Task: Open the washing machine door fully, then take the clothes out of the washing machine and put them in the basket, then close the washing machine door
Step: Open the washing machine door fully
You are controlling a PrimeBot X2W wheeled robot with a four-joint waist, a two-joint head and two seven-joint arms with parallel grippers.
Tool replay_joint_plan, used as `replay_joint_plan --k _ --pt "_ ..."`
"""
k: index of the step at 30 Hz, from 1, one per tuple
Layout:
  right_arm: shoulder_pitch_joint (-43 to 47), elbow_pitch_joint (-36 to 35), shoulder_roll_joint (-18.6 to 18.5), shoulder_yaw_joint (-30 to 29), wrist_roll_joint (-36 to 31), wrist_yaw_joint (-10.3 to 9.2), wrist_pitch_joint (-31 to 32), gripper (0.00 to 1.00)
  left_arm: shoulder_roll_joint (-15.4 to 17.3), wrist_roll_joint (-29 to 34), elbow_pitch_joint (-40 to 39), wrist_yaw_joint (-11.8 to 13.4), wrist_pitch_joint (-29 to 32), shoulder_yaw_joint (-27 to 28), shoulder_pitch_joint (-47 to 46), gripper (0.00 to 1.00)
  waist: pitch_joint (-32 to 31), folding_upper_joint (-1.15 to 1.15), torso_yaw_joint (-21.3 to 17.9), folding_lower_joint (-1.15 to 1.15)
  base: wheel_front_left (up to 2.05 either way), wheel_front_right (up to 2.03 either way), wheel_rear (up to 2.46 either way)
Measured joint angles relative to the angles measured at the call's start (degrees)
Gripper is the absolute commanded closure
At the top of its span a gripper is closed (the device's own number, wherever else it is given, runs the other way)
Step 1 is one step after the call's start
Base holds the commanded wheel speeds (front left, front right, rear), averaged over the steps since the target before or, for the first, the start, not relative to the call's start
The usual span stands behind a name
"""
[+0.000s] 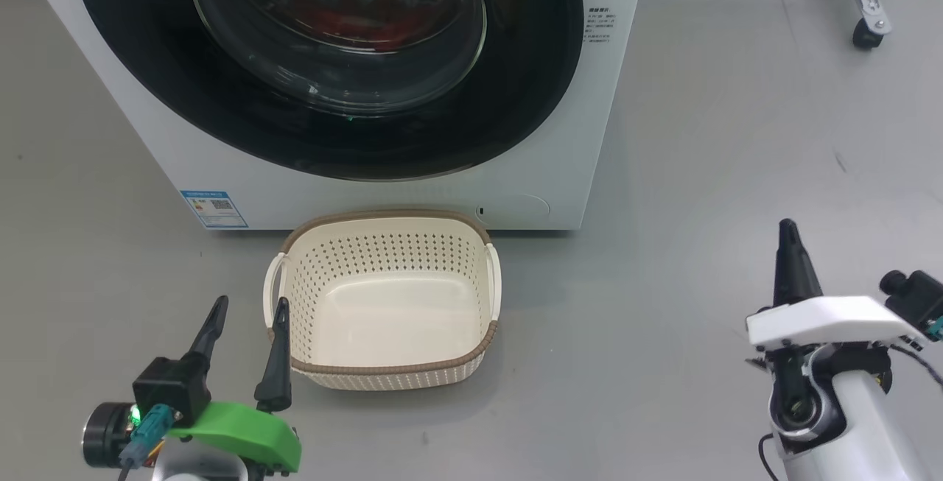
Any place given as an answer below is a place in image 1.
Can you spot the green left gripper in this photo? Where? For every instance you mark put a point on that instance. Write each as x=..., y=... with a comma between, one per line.
x=243, y=433

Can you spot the blue energy label sticker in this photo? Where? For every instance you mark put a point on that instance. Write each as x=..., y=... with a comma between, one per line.
x=214, y=208

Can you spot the printed warning text sticker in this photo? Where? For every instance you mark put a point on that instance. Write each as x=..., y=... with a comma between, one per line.
x=598, y=24

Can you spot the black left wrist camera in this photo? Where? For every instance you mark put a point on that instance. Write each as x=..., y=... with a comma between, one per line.
x=173, y=385

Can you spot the red and white garment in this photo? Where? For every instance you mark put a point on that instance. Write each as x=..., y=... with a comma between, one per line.
x=353, y=24

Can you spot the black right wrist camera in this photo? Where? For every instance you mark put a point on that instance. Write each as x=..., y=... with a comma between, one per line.
x=917, y=293

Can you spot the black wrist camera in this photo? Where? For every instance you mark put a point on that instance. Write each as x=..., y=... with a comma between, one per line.
x=173, y=385
x=917, y=293

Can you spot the cream perforated laundry basket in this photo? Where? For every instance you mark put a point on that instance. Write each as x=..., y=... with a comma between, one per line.
x=383, y=319

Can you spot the round washer filter cover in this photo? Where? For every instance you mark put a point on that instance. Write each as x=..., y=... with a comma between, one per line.
x=516, y=210

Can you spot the white front-load washing machine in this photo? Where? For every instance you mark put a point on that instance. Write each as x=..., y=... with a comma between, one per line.
x=412, y=197

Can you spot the black caster wheel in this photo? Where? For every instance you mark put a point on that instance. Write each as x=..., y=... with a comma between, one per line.
x=867, y=35

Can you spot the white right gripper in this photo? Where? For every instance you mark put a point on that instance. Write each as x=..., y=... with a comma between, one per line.
x=832, y=322

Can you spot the round black glass washer door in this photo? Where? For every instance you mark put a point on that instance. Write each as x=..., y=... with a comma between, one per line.
x=147, y=61

